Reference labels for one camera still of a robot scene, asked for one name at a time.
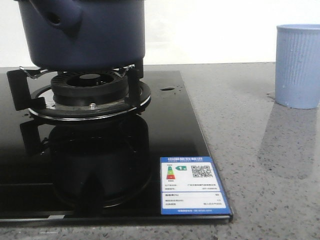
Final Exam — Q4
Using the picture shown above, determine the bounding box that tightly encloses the light blue ribbed cup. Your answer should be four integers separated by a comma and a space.
275, 24, 320, 109

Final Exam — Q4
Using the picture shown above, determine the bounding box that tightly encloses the dark blue cooking pot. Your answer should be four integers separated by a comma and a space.
18, 0, 145, 71

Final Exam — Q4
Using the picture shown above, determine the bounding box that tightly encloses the black pot support grate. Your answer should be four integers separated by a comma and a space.
6, 60, 151, 122

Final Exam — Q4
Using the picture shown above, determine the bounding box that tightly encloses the blue energy label sticker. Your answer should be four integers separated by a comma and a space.
160, 156, 232, 216

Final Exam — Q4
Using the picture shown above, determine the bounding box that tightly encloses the black glass gas stove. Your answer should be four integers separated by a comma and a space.
0, 70, 233, 226

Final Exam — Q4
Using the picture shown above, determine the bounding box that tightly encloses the black gas burner head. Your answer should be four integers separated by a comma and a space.
51, 71, 128, 106

